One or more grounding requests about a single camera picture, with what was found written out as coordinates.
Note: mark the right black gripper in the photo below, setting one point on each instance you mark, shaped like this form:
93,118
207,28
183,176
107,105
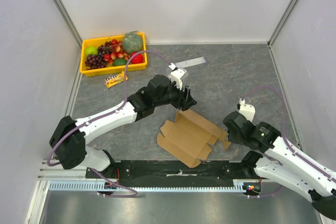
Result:
232,131

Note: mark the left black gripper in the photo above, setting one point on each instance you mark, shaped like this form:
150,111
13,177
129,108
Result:
185,100

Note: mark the brown cardboard box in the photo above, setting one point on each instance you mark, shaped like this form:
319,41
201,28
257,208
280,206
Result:
190,137

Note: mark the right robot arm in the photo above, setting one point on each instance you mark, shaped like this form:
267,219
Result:
272,157

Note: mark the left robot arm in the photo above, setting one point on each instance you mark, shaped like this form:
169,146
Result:
70,139

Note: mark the grey slim carton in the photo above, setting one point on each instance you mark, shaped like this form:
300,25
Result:
191,62

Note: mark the red apple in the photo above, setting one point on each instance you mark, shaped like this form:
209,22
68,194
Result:
136,58

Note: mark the yellow candy packet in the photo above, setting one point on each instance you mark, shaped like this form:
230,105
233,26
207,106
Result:
115,79

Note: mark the green avocado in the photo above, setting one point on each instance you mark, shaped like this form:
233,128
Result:
119,62

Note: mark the green netted melon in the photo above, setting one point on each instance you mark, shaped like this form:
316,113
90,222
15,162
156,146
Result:
132,42

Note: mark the red cherry cluster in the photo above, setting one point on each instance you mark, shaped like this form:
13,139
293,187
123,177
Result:
112,50

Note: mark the dark purple grape bunch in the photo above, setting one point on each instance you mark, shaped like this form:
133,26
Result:
95,62

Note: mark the green apple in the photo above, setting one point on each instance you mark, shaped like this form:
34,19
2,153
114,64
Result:
91,51

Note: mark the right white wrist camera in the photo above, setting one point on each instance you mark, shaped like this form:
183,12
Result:
247,110

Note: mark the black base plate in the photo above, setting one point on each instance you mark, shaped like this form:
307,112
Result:
127,170

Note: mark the slotted cable duct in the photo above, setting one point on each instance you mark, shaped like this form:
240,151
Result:
233,186

